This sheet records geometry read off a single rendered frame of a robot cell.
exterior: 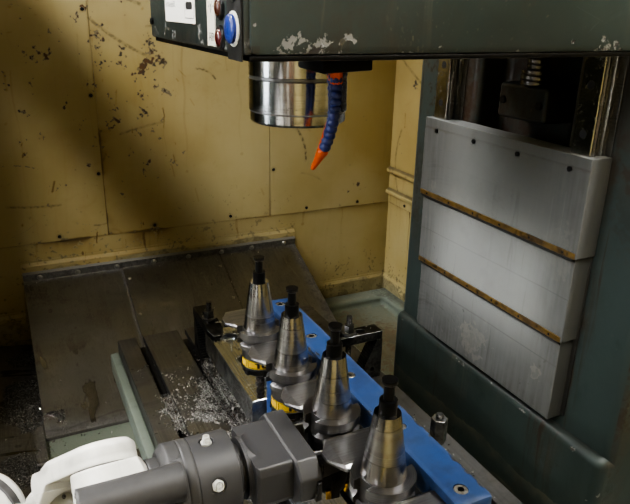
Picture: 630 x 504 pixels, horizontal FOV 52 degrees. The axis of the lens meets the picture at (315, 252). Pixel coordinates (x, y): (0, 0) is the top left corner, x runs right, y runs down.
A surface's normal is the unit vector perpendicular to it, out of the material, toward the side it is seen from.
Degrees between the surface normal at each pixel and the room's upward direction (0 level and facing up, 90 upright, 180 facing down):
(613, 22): 90
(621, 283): 90
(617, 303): 90
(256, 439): 1
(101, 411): 24
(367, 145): 90
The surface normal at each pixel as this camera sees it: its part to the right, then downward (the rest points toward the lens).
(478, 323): -0.91, 0.15
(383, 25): 0.43, 0.33
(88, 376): 0.19, -0.72
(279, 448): 0.04, -0.94
